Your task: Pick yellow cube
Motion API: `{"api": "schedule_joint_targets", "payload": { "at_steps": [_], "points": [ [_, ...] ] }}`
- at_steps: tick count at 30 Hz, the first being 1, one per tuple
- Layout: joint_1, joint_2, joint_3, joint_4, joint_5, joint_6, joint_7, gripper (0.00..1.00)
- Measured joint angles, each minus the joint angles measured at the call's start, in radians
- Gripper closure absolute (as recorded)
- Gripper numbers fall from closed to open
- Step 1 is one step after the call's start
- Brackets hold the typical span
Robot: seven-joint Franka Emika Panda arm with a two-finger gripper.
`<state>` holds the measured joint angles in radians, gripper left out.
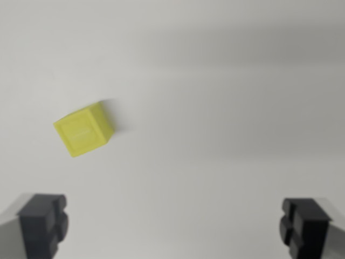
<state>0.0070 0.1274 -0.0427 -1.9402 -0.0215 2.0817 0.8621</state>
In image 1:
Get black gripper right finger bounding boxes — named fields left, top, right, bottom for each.
left=278, top=196, right=345, bottom=259

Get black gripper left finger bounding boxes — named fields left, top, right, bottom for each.
left=0, top=192, right=70, bottom=259

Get yellow cube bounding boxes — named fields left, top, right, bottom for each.
left=53, top=101, right=114, bottom=159

